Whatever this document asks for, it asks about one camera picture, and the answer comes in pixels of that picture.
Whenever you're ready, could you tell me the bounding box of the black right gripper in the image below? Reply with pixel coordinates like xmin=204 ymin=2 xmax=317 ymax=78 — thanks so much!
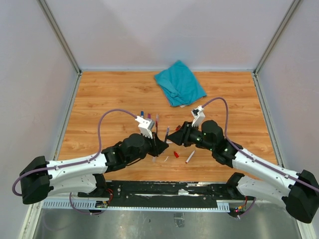
xmin=167 ymin=121 xmax=214 ymax=151

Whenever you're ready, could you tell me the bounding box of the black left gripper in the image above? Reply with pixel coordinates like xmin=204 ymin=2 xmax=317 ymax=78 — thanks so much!
xmin=127 ymin=130 xmax=169 ymax=163

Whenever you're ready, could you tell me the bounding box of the pink translucent gel pen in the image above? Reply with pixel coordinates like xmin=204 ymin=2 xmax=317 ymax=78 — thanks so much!
xmin=155 ymin=114 xmax=159 ymax=134

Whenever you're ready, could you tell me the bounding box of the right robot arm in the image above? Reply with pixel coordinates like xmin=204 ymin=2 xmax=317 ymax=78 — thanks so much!
xmin=167 ymin=120 xmax=319 ymax=224

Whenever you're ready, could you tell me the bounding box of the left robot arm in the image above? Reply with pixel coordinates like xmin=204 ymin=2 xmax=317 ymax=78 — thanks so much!
xmin=20 ymin=133 xmax=168 ymax=205

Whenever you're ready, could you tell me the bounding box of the white red pen diagonal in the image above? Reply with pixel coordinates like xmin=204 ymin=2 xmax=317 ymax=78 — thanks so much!
xmin=185 ymin=150 xmax=196 ymax=164

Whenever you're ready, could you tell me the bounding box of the teal folded cloth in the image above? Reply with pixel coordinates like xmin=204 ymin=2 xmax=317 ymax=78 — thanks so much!
xmin=155 ymin=60 xmax=207 ymax=107

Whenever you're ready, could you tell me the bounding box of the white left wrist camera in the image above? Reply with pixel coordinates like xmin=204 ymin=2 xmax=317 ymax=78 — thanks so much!
xmin=135 ymin=116 xmax=155 ymax=139

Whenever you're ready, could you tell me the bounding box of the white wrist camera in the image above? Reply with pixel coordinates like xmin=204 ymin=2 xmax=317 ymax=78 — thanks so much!
xmin=191 ymin=106 xmax=205 ymax=127
xmin=135 ymin=116 xmax=155 ymax=139

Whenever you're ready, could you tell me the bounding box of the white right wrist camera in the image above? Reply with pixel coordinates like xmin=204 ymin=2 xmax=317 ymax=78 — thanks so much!
xmin=191 ymin=106 xmax=205 ymax=127

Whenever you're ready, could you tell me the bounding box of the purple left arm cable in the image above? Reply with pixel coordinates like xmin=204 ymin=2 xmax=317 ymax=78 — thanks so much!
xmin=11 ymin=109 xmax=139 ymax=216

